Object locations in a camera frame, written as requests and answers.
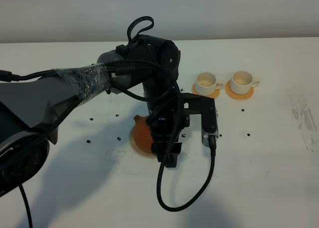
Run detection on black braided camera cable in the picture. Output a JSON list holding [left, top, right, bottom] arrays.
[[0, 16, 217, 228]]

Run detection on beige teapot coaster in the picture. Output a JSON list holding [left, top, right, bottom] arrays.
[[129, 128, 156, 159]]

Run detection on right orange coaster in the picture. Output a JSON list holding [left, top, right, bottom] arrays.
[[225, 80, 254, 101]]

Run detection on left white teacup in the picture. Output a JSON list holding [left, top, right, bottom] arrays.
[[194, 72, 225, 96]]

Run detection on brown clay teapot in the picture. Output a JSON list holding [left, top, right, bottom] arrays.
[[133, 115, 153, 156]]

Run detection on right white teacup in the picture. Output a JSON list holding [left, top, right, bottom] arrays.
[[229, 71, 261, 95]]

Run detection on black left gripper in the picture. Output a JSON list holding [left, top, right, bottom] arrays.
[[147, 98, 183, 168]]

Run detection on left orange coaster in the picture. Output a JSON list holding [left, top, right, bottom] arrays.
[[191, 82, 220, 99]]

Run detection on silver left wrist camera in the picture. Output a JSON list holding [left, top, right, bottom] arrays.
[[178, 93, 220, 148]]

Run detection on orange coaster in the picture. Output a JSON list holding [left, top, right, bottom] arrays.
[[191, 82, 220, 99], [225, 80, 254, 101]]

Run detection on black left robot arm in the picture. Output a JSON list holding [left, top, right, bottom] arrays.
[[0, 35, 181, 195]]

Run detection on white teacup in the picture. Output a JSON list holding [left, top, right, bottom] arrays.
[[229, 71, 261, 95], [194, 72, 225, 96]]

